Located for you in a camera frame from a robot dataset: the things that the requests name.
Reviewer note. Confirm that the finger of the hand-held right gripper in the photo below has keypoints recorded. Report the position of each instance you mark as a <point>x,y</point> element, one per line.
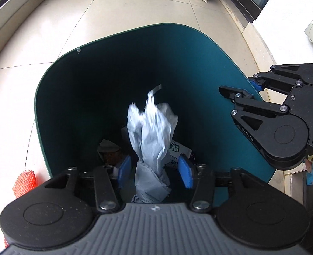
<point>262,106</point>
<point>278,77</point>

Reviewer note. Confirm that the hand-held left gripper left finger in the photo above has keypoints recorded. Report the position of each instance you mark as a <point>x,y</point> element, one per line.
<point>124,171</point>

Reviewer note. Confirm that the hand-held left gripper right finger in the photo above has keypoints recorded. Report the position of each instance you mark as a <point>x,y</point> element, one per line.
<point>185,171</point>

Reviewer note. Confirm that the grey paper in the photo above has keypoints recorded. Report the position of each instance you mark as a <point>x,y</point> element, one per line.
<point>148,138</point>

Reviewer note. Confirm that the teal trash bin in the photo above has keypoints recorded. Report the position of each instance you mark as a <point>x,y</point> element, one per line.
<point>198,71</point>

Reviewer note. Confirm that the white printed packaging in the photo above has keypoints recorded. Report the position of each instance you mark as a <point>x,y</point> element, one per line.
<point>176,147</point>

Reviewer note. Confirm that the orange foam fruit net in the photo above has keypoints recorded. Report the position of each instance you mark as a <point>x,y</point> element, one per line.
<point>23,183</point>

